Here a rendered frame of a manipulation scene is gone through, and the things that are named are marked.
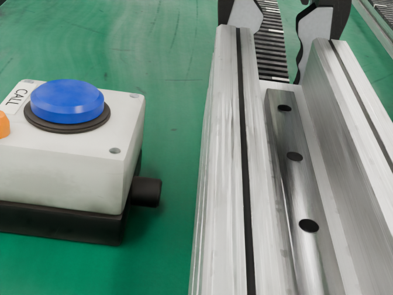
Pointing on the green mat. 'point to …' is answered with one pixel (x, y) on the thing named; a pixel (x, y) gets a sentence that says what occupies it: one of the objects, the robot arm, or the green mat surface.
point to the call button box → (73, 170)
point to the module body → (292, 178)
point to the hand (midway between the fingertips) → (265, 91)
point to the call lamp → (4, 125)
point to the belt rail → (375, 24)
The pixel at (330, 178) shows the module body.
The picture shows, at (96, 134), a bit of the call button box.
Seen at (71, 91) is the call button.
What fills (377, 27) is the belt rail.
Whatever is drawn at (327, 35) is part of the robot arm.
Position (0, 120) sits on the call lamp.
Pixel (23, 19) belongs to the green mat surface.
